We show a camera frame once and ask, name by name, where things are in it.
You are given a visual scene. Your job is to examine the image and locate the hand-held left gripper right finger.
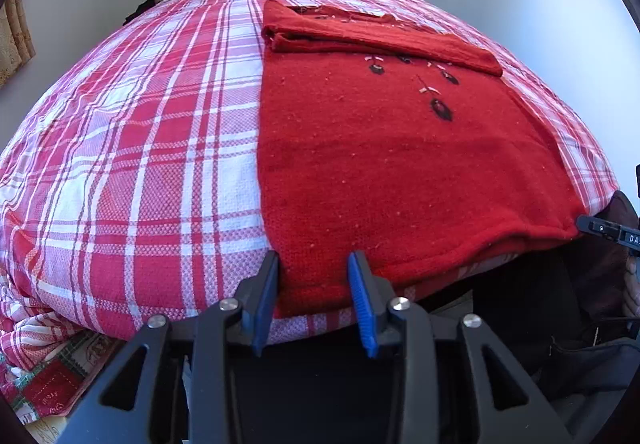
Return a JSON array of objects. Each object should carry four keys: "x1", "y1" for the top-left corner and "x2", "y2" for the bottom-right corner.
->
[{"x1": 347, "y1": 251, "x2": 573, "y2": 444}]

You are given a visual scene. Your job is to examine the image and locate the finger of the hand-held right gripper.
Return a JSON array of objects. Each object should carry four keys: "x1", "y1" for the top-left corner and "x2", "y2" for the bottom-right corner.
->
[{"x1": 575, "y1": 214, "x2": 640, "y2": 255}]

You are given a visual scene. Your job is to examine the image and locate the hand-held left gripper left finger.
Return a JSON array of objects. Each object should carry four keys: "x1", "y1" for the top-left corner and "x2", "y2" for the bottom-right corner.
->
[{"x1": 56, "y1": 251, "x2": 280, "y2": 444}]

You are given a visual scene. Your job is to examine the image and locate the red embroidered sweater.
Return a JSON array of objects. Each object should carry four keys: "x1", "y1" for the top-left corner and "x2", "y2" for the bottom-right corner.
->
[{"x1": 257, "y1": 0, "x2": 588, "y2": 319}]

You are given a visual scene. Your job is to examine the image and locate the person's left hand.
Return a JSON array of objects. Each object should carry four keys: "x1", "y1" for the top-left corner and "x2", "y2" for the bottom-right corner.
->
[{"x1": 622, "y1": 256, "x2": 640, "y2": 319}]

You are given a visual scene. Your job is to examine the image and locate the person's maroon clothing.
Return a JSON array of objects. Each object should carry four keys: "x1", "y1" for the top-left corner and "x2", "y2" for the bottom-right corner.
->
[{"x1": 575, "y1": 191, "x2": 640, "y2": 325}]

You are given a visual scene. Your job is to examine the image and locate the person's dark pants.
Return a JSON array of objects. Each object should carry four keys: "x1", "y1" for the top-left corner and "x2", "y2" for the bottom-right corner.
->
[{"x1": 430, "y1": 244, "x2": 636, "y2": 444}]

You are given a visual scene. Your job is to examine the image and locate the red plaid bed sheet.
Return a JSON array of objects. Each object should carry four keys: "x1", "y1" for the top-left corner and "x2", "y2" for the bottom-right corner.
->
[{"x1": 0, "y1": 0, "x2": 621, "y2": 370}]

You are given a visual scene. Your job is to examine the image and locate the patchwork quilt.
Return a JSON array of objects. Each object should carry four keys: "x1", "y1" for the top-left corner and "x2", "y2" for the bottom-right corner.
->
[{"x1": 0, "y1": 329, "x2": 126, "y2": 425}]

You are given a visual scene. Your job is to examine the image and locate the dark cloth beside bed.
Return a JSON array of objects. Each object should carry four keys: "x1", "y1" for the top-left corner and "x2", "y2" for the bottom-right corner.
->
[{"x1": 122, "y1": 0, "x2": 156, "y2": 27}]

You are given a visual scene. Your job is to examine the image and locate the beige side window curtain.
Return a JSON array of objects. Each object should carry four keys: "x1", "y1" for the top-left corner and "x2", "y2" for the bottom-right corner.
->
[{"x1": 0, "y1": 0, "x2": 37, "y2": 87}]

